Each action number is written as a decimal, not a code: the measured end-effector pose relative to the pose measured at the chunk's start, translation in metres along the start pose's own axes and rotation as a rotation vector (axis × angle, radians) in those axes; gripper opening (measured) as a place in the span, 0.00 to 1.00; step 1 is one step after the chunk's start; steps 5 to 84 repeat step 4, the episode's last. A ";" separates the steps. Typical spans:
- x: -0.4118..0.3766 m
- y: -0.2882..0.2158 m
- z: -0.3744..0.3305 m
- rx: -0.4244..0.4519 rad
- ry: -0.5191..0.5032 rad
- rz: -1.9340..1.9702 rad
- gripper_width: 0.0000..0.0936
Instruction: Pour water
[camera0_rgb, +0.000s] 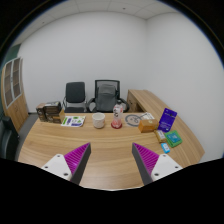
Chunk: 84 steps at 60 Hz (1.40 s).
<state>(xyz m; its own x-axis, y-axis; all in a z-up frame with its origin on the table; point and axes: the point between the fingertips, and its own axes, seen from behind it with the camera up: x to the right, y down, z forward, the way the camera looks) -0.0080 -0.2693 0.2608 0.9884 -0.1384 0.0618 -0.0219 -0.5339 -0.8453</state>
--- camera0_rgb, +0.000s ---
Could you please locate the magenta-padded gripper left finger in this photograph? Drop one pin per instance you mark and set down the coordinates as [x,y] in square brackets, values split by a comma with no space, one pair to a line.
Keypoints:
[75,160]

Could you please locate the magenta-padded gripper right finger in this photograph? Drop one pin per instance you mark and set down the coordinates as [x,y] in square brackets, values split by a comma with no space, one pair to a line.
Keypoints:
[150,160]

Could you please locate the clear black-capped drink bottle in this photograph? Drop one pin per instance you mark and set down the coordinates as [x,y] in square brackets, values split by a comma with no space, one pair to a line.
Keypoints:
[117,115]

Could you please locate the small light blue pack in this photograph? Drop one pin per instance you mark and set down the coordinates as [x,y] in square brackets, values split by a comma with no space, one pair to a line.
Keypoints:
[165,148]

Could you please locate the small yellowish pack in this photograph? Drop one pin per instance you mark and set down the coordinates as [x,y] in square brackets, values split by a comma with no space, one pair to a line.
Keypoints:
[160,136]

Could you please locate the green flat pack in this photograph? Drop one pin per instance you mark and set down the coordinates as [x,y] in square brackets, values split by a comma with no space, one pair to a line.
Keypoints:
[174,138]

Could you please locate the orange cardboard box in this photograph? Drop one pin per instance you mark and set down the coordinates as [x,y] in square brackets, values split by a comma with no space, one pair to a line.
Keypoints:
[148,126]

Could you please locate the purple standing package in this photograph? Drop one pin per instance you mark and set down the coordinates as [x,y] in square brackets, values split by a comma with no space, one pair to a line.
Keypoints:
[167,120]

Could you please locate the white cup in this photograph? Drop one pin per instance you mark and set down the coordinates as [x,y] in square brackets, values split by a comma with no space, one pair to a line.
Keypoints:
[98,120]

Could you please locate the brown and tan carton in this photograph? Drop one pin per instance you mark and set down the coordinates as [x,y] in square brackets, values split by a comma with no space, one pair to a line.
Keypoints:
[55,118]

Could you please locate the flat round red coaster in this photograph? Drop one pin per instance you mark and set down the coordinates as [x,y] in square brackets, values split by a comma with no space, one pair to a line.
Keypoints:
[116,127]

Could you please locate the glossy dark box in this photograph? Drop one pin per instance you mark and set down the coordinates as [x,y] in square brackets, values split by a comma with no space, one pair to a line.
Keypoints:
[52,107]

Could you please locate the small dark brown box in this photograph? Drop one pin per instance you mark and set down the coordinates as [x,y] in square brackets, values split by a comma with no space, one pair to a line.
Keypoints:
[40,113]

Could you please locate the wooden side desk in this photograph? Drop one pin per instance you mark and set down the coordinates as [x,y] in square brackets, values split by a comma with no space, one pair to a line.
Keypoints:
[146,100]

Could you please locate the black mesh office chair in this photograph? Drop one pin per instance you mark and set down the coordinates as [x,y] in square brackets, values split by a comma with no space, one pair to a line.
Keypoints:
[121,103]

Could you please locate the black padded visitor chair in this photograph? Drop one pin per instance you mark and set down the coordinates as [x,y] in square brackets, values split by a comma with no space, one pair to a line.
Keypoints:
[75,95]

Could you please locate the black sofa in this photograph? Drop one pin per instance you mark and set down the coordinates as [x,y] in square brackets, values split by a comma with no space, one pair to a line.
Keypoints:
[7,136]

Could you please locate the wooden glass-door shelf cabinet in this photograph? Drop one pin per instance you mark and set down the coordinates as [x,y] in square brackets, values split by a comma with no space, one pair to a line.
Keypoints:
[14,96]

